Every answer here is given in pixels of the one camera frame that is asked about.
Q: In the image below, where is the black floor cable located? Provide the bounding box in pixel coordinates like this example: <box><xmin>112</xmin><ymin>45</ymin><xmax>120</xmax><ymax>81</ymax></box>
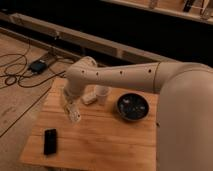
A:
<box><xmin>0</xmin><ymin>39</ymin><xmax>76</xmax><ymax>89</ymax></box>

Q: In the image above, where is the white plastic bottle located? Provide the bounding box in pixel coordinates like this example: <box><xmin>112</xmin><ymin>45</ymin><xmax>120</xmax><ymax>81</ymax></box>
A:
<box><xmin>66</xmin><ymin>103</ymin><xmax>81</xmax><ymax>123</ymax></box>

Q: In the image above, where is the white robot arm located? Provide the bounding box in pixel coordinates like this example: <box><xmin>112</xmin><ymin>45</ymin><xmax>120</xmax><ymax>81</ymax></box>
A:
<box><xmin>63</xmin><ymin>56</ymin><xmax>213</xmax><ymax>171</ymax></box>

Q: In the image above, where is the translucent plastic cup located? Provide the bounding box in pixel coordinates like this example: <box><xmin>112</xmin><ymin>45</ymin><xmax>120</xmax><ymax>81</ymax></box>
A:
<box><xmin>94</xmin><ymin>85</ymin><xmax>110</xmax><ymax>105</ymax></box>

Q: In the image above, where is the dark bowl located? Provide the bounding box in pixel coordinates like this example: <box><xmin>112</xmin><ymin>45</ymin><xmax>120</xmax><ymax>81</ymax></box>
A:
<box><xmin>116</xmin><ymin>93</ymin><xmax>149</xmax><ymax>122</ymax></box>

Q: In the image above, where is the black power adapter box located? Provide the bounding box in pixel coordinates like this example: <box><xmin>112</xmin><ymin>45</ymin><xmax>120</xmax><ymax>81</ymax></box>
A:
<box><xmin>28</xmin><ymin>60</ymin><xmax>47</xmax><ymax>74</ymax></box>

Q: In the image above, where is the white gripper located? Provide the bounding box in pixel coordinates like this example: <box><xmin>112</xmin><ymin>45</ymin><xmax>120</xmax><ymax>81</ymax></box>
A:
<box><xmin>63</xmin><ymin>89</ymin><xmax>97</xmax><ymax>112</ymax></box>

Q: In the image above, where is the black smartphone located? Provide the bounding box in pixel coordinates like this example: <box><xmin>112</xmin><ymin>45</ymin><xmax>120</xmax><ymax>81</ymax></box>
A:
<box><xmin>44</xmin><ymin>129</ymin><xmax>57</xmax><ymax>155</ymax></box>

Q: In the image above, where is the wooden beam rail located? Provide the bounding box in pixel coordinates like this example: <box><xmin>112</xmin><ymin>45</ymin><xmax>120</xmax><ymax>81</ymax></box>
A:
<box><xmin>0</xmin><ymin>12</ymin><xmax>171</xmax><ymax>63</ymax></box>

